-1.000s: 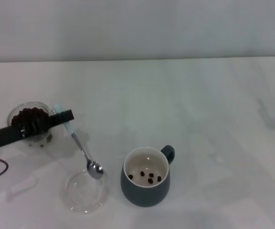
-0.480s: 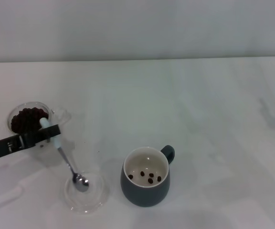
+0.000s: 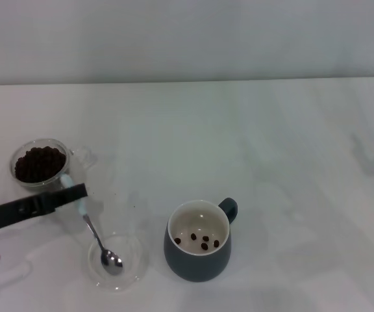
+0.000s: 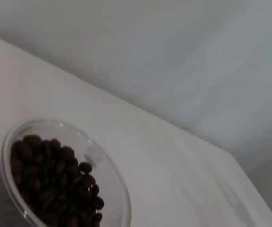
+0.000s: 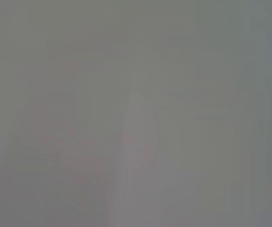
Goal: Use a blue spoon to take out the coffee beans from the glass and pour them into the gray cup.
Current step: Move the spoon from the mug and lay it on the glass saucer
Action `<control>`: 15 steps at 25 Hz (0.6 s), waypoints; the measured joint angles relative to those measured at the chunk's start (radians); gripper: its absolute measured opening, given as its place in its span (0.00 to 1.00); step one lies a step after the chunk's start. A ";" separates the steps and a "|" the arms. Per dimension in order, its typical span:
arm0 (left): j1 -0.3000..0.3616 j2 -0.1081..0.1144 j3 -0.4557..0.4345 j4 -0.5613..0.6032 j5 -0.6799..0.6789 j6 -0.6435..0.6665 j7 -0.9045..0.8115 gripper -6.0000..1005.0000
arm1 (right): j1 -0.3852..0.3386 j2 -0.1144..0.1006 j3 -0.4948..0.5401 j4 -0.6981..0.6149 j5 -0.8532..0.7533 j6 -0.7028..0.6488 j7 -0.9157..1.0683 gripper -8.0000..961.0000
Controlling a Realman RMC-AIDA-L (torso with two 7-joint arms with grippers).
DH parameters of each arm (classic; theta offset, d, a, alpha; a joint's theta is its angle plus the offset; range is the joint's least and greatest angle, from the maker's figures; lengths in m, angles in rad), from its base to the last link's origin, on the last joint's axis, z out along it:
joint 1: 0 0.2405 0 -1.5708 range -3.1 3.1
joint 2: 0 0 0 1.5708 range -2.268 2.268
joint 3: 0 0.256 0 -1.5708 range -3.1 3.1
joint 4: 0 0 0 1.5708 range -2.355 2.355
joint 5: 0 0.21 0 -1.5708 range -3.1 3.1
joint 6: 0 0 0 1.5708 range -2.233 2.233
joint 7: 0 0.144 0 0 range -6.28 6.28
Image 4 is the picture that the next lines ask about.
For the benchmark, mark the dark coffee beans pile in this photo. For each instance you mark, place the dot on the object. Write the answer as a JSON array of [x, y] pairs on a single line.
[[48, 184]]

